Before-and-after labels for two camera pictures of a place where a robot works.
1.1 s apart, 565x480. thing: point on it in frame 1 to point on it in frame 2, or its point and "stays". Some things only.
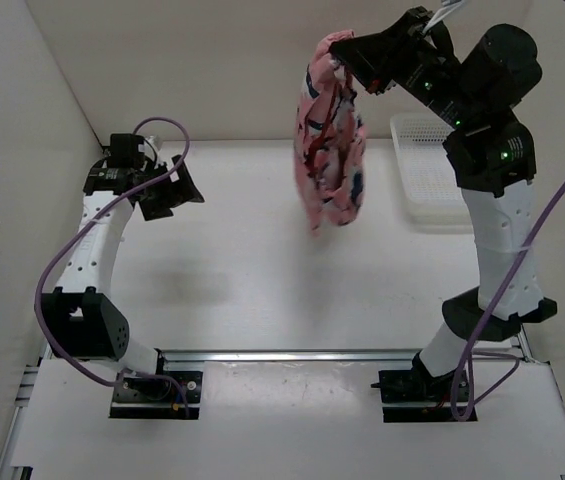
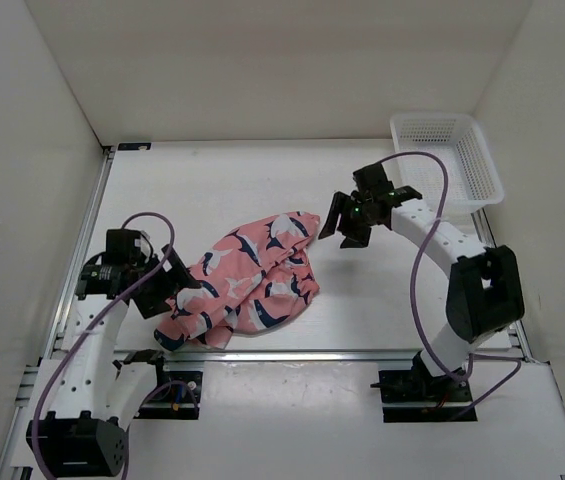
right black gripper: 378,59 to 354,238
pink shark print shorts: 329,144 to 255,277
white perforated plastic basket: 429,173 stays
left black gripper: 178,192 to 178,278
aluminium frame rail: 335,356 stays
